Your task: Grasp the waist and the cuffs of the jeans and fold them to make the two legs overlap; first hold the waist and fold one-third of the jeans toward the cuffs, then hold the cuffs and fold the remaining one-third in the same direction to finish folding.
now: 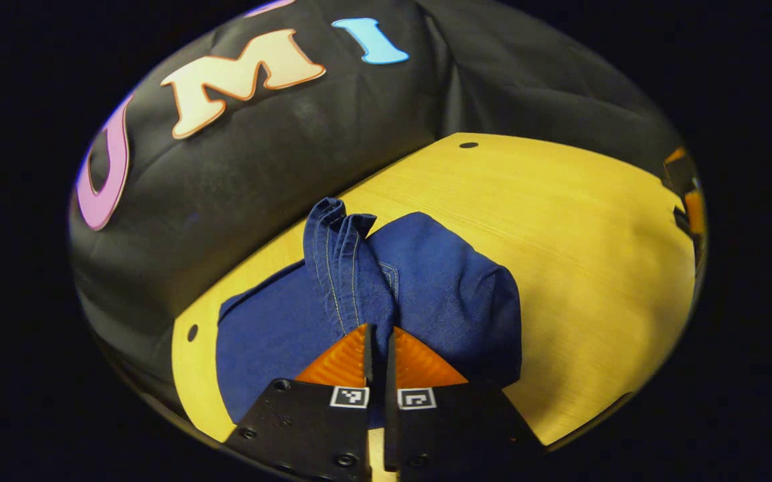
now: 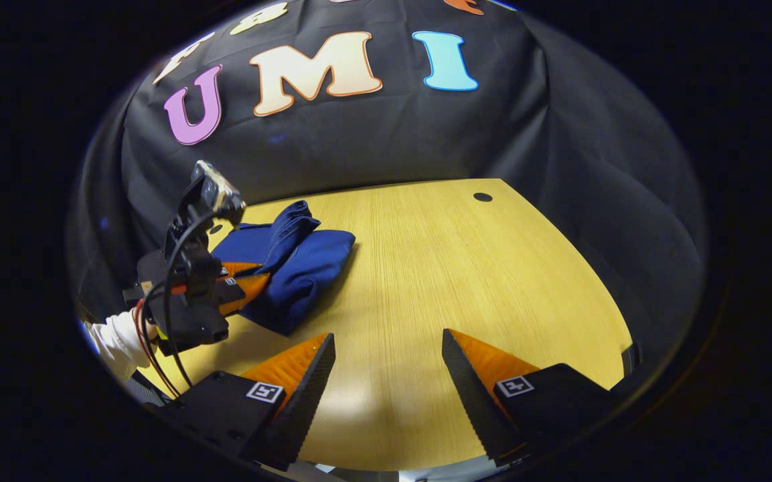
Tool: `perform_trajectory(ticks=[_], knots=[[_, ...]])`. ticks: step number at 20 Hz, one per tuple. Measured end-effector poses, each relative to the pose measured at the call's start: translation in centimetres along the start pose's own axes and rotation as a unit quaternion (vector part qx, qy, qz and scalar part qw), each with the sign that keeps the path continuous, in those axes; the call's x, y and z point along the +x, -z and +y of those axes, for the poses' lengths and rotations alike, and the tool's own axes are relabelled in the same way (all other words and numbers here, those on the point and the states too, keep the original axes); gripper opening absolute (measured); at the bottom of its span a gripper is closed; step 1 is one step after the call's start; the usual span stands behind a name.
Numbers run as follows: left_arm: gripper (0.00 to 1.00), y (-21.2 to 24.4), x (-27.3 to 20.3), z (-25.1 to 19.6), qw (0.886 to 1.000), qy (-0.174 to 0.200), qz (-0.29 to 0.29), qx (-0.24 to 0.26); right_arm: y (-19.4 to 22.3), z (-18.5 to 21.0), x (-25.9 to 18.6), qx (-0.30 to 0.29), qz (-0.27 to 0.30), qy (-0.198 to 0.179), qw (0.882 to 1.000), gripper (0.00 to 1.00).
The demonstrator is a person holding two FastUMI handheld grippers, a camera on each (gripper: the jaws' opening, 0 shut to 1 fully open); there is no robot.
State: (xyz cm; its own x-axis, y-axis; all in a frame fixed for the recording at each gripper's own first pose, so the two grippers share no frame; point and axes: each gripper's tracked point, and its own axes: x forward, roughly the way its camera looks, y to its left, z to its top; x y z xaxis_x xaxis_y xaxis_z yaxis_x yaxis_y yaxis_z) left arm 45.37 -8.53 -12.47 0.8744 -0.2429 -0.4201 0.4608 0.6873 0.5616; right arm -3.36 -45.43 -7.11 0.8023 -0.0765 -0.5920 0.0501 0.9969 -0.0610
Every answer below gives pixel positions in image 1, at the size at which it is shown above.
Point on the black backdrop cloth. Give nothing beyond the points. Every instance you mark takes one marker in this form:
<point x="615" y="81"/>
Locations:
<point x="278" y="161"/>

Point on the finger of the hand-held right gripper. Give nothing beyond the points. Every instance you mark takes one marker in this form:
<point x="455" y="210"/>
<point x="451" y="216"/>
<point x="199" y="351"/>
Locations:
<point x="680" y="171"/>
<point x="696" y="213"/>

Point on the blue denim jeans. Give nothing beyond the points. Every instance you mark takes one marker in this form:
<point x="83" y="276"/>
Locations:
<point x="446" y="294"/>

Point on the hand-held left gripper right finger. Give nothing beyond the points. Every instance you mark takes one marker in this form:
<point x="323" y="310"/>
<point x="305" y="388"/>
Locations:
<point x="390" y="365"/>

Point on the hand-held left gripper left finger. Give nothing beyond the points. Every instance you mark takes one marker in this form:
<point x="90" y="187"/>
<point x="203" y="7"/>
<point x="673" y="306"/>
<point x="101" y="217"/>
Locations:
<point x="369" y="361"/>

